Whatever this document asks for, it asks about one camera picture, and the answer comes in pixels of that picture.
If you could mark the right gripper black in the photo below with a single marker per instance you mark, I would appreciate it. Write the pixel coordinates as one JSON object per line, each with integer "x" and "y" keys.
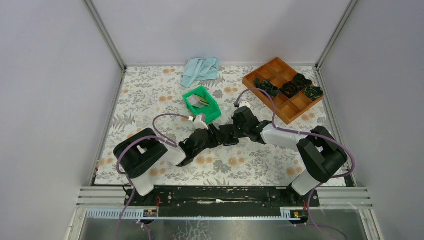
{"x": 236, "y": 133}

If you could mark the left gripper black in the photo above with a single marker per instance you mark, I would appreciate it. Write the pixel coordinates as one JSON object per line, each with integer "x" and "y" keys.
{"x": 215, "y": 140}

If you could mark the green plastic bin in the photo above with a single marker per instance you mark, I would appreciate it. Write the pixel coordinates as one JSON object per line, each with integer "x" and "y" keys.
{"x": 212, "y": 112}

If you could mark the black card holder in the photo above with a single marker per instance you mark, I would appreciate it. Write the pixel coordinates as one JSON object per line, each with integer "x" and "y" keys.
{"x": 226, "y": 136}

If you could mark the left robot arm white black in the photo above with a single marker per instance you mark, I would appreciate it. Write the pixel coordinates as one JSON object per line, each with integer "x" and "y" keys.
{"x": 139, "y": 153}

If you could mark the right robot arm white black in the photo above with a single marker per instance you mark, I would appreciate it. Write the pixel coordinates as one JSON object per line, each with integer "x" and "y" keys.
{"x": 318, "y": 150}

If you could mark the stack of cards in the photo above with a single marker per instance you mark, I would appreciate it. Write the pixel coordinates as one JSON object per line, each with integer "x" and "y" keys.
{"x": 197, "y": 101}

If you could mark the orange compartment tray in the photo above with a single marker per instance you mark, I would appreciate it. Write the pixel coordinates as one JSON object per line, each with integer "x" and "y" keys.
{"x": 293, "y": 94}

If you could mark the light blue cloth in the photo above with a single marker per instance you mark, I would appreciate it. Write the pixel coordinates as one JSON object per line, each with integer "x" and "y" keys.
{"x": 200, "y": 69}

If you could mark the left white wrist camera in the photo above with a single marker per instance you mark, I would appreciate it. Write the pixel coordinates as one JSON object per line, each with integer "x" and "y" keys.
{"x": 199, "y": 122}

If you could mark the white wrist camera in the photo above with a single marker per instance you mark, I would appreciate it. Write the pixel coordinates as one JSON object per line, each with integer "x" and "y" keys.
{"x": 242, "y": 104}
{"x": 199, "y": 122}

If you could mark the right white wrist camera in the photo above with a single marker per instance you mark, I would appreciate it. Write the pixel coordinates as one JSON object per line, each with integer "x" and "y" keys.
{"x": 242, "y": 104}

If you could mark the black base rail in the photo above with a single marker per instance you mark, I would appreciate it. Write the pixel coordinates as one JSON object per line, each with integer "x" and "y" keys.
{"x": 222, "y": 201}

